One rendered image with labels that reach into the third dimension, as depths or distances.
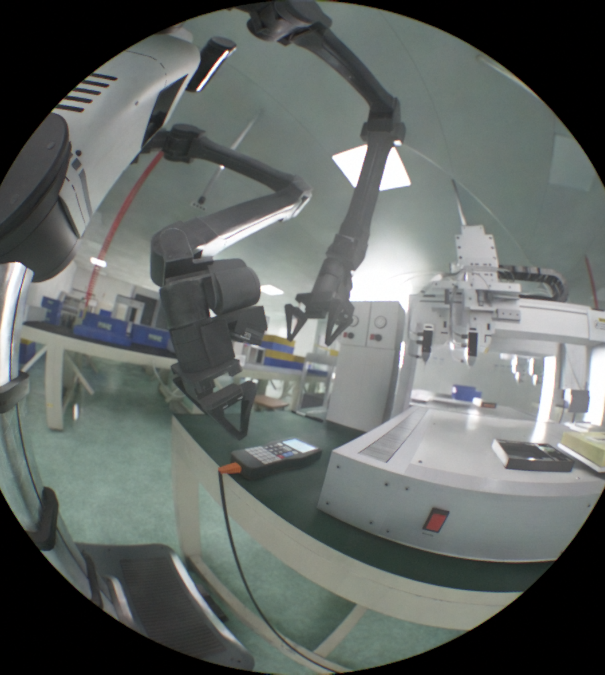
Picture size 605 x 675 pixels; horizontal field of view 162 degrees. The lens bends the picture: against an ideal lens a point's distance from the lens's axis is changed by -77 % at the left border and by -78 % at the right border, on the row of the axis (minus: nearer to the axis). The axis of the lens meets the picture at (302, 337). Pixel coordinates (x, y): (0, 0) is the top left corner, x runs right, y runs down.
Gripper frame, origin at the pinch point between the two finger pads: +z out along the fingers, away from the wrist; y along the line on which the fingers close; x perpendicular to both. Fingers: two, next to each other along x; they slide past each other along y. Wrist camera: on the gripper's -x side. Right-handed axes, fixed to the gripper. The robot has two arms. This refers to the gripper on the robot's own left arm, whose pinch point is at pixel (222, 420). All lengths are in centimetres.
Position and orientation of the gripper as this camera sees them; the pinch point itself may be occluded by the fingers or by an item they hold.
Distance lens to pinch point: 32.5
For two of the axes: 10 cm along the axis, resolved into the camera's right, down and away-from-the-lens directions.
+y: -7.6, -0.7, 6.5
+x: -6.3, 3.2, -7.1
